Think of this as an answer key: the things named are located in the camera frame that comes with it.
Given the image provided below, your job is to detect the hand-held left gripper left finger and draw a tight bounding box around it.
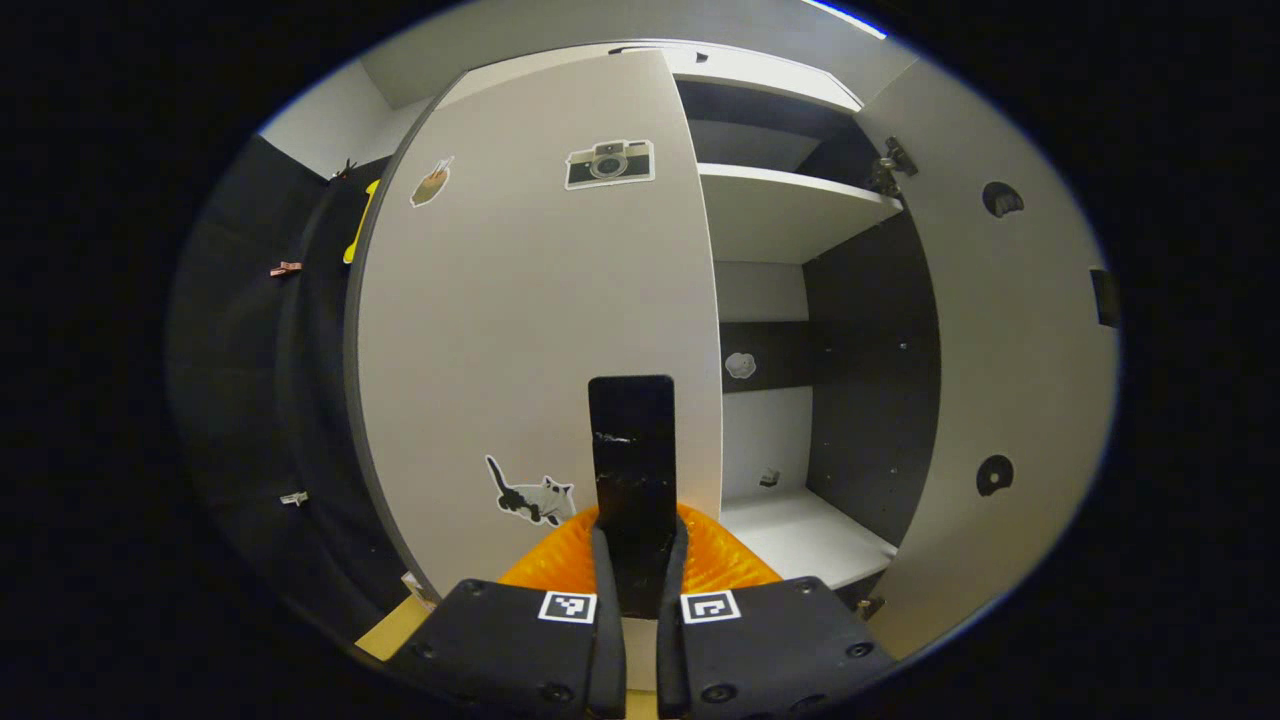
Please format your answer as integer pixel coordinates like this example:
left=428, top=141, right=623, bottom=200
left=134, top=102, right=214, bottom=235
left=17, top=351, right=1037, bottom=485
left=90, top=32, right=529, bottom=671
left=385, top=505, right=627, bottom=720

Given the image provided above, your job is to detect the beige cabinet door headphone sticker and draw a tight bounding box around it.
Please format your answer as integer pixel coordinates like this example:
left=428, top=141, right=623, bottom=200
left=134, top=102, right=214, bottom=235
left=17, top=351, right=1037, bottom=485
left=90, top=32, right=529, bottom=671
left=853, top=58, right=1122, bottom=663

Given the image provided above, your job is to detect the black backdrop cloth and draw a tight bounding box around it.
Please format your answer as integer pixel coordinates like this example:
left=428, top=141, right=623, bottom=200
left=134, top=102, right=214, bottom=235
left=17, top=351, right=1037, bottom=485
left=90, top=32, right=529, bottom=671
left=170, top=135, right=423, bottom=643

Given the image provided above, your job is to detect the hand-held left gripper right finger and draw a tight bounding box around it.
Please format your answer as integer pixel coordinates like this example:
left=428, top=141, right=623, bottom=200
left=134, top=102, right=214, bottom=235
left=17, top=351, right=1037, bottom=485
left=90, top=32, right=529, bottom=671
left=655, top=503, right=897, bottom=720

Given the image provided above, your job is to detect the black door handle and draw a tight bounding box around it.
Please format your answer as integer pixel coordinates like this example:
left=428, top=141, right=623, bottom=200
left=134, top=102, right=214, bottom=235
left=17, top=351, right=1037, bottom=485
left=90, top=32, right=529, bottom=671
left=587, top=375, right=679, bottom=619
left=1089, top=267, right=1120, bottom=330

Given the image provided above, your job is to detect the long ceiling light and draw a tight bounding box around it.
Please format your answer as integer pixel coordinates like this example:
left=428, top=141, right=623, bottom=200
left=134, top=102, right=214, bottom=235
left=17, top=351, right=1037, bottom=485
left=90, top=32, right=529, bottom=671
left=800, top=0, right=889, bottom=40

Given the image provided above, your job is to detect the beige cabinet door camera sticker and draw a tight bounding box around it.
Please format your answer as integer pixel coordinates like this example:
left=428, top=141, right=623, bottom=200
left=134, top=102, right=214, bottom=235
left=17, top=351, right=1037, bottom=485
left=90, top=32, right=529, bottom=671
left=355, top=48, right=724, bottom=693

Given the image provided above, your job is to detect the white cabinet shelf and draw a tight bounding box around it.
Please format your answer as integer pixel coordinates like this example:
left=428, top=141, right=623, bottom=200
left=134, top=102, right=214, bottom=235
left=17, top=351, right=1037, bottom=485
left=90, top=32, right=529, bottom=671
left=720, top=487, right=899, bottom=591
left=698, top=163, right=905, bottom=266

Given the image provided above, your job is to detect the beige cabinet drawer front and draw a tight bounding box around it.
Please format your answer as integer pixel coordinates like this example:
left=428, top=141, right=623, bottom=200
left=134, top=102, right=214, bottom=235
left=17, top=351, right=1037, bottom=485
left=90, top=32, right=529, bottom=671
left=438, top=40, right=864, bottom=114

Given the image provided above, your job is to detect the beige double-door shoe cabinet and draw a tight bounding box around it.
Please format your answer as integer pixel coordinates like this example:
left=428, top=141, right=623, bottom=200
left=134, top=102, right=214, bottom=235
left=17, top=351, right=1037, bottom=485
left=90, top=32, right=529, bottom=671
left=343, top=40, right=943, bottom=626

